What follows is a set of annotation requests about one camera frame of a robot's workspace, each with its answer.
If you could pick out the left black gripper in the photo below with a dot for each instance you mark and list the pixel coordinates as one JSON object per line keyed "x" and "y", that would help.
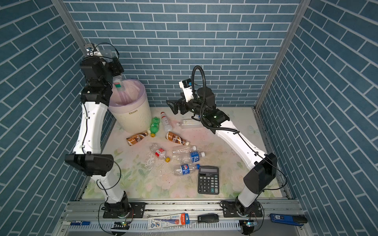
{"x": 114, "y": 71}

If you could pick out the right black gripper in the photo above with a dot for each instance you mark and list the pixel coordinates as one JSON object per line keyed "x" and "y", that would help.
{"x": 177, "y": 103}

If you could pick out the white bottle red cap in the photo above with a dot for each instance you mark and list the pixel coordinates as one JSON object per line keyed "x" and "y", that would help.
{"x": 165, "y": 122}

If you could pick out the clear white-label bottle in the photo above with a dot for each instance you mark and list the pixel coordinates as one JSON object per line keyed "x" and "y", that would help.
{"x": 189, "y": 124}

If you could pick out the green plastic bottle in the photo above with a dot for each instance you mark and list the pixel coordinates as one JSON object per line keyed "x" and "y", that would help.
{"x": 154, "y": 127}

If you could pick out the brown coffee bottle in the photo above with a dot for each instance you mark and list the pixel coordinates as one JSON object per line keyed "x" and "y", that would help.
{"x": 176, "y": 139}
{"x": 134, "y": 139}

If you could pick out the clear bottle green cap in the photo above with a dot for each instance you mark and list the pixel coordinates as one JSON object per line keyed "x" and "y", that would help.
{"x": 118, "y": 84}

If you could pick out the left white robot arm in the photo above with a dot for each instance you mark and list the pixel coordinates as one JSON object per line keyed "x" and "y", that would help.
{"x": 87, "y": 153}

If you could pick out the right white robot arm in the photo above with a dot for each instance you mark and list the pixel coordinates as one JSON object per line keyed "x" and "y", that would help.
{"x": 262, "y": 166}

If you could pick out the pink bin liner bag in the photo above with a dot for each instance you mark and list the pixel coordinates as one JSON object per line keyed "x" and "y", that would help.
{"x": 130, "y": 100}

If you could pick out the white plastic trash bin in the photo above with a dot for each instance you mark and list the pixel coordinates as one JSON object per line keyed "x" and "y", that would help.
{"x": 136, "y": 122}

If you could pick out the clear bottle white cap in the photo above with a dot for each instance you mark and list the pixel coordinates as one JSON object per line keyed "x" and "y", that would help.
{"x": 183, "y": 149}

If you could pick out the red-label bottle yellow cap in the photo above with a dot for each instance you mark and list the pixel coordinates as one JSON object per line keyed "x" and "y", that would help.
{"x": 159, "y": 152}

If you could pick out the blue-label water bottle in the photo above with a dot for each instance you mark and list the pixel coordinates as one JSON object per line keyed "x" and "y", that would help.
{"x": 191, "y": 157}

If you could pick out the pepsi label bottle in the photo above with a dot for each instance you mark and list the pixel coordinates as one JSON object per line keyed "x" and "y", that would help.
{"x": 185, "y": 169}

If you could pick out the black desk calculator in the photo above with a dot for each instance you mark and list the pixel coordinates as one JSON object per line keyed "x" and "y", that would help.
{"x": 208, "y": 180}

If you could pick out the red white toothpaste box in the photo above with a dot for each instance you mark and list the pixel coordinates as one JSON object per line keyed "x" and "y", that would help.
{"x": 167, "y": 221}

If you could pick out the black car key fob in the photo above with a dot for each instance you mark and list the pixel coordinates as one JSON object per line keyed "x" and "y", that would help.
{"x": 208, "y": 218}

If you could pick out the left small circuit board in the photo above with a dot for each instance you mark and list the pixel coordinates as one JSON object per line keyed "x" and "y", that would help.
{"x": 124, "y": 225}

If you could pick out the small circuit board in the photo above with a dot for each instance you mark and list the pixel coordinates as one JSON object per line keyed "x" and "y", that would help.
{"x": 124, "y": 225}
{"x": 248, "y": 223}

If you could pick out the right small circuit board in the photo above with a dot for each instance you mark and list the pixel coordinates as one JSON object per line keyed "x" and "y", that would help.
{"x": 248, "y": 223}

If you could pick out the blue marker pen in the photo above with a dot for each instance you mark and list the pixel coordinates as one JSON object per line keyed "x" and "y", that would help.
{"x": 80, "y": 223}

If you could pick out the blue black utility tool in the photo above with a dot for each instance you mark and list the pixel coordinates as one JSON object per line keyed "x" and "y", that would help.
{"x": 289, "y": 219}

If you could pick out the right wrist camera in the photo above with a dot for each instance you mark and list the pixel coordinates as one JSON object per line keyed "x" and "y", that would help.
{"x": 187, "y": 88}

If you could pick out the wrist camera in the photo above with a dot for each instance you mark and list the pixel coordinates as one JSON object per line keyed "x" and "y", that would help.
{"x": 91, "y": 50}
{"x": 187, "y": 88}

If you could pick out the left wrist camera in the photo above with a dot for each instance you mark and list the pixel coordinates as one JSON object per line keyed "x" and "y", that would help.
{"x": 91, "y": 50}

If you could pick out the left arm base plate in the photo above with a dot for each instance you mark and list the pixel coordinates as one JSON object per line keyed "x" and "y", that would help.
{"x": 118, "y": 210}

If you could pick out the aluminium rail frame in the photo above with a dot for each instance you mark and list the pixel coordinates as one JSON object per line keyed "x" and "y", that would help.
{"x": 91, "y": 211}

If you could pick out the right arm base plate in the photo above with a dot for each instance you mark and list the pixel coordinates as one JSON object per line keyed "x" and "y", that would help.
{"x": 236, "y": 209}

